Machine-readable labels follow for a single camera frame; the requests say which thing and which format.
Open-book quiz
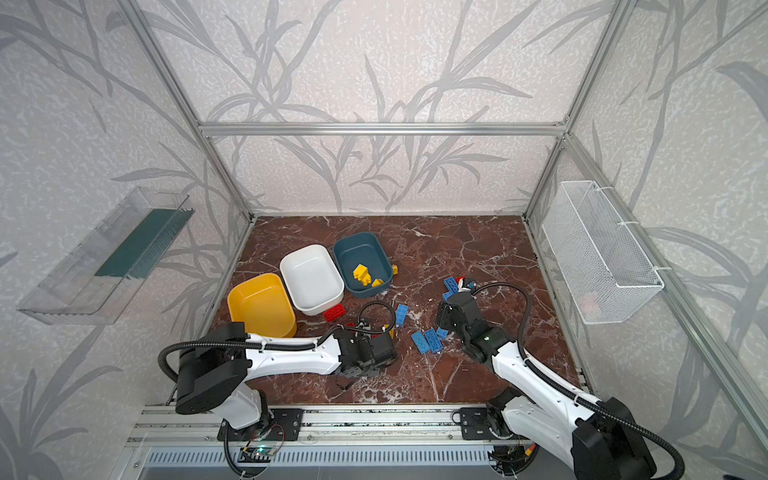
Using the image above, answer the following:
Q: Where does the yellow plastic bin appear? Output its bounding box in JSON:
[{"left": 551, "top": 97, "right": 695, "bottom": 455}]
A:
[{"left": 227, "top": 273, "right": 297, "bottom": 338}]

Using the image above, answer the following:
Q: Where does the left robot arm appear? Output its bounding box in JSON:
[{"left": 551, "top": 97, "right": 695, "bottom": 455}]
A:
[{"left": 157, "top": 323, "right": 398, "bottom": 430}]

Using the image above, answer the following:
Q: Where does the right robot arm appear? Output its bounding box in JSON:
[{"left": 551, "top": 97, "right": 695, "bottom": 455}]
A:
[{"left": 437, "top": 278, "right": 686, "bottom": 479}]

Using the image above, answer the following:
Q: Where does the blue lego cluster far right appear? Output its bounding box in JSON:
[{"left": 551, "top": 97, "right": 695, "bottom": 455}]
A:
[{"left": 442, "top": 277, "right": 459, "bottom": 301}]

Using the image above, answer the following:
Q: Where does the red lego brick near white bin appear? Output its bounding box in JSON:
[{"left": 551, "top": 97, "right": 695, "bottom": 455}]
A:
[{"left": 323, "top": 303, "right": 347, "bottom": 323}]

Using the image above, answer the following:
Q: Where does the blue lego brick centre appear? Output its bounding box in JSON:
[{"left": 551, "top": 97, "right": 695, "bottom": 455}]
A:
[{"left": 395, "top": 304, "right": 409, "bottom": 328}]

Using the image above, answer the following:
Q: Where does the white plastic bin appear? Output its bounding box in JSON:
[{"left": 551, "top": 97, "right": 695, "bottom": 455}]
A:
[{"left": 280, "top": 244, "right": 345, "bottom": 316}]

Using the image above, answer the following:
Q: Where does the teal plastic bin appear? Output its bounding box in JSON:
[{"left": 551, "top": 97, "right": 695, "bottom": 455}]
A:
[{"left": 332, "top": 232, "right": 394, "bottom": 299}]

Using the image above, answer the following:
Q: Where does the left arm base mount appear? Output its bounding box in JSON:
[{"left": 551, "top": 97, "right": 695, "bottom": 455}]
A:
[{"left": 217, "top": 408, "right": 304, "bottom": 442}]

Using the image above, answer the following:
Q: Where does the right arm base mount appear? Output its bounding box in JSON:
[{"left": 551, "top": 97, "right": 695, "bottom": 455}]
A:
[{"left": 451, "top": 407, "right": 523, "bottom": 441}]

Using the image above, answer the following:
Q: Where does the white wire wall basket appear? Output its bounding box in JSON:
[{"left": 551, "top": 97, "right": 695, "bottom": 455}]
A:
[{"left": 542, "top": 180, "right": 665, "bottom": 325}]

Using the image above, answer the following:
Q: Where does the aluminium front rail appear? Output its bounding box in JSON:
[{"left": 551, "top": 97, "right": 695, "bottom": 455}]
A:
[{"left": 126, "top": 403, "right": 473, "bottom": 447}]

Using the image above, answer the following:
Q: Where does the clear plastic wall shelf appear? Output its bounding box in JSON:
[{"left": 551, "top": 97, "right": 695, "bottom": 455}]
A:
[{"left": 17, "top": 187, "right": 194, "bottom": 326}]

